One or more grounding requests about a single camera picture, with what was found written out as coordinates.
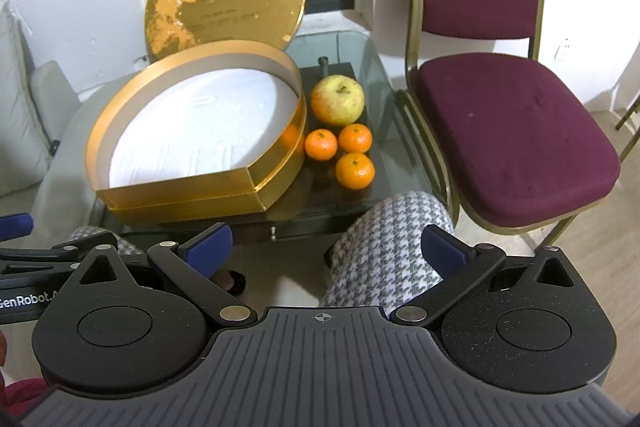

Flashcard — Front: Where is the person's houndstooth leg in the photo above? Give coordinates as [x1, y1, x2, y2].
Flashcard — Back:
[64, 227, 147, 259]
[320, 190, 457, 309]

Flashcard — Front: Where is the gold teardrop gift box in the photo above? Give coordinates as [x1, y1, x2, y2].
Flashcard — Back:
[85, 39, 308, 226]

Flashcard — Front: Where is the glass desktop table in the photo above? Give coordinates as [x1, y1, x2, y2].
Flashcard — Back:
[75, 29, 455, 249]

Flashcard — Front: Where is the maroon padded chair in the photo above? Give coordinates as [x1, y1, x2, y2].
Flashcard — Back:
[400, 0, 623, 239]

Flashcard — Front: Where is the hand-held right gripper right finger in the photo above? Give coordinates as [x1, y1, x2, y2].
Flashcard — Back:
[390, 224, 576, 325]

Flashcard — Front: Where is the white foam box liner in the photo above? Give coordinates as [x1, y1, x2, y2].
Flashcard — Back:
[104, 68, 297, 188]

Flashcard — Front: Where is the grey sofa armrest cushion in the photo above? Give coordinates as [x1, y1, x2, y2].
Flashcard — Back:
[30, 60, 82, 108]

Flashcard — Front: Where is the grey sofa seat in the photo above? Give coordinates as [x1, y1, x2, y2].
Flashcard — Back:
[30, 72, 148, 230]

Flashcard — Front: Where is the person's houndstooth right leg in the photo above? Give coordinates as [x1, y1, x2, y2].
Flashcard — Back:
[320, 190, 457, 309]

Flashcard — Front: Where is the person's red clothing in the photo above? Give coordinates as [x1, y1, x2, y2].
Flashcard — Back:
[0, 377, 47, 420]

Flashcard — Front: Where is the yellow-green apple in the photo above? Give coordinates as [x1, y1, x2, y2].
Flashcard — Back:
[310, 75, 366, 127]

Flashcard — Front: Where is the orange tangerine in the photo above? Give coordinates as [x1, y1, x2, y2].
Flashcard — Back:
[304, 128, 340, 162]
[338, 123, 374, 154]
[334, 152, 376, 189]

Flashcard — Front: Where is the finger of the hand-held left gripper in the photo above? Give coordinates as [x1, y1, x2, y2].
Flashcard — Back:
[0, 241, 120, 269]
[0, 213, 34, 240]

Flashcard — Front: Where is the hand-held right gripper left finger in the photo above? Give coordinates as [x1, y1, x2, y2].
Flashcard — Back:
[75, 222, 258, 326]

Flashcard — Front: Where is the grey sofa back cushion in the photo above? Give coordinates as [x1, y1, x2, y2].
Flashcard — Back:
[0, 2, 55, 198]

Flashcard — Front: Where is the person's houndstooth left leg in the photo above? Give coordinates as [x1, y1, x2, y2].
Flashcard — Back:
[64, 227, 147, 259]

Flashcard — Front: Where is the gold metal chair leg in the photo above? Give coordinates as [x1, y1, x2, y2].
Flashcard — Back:
[616, 89, 640, 134]

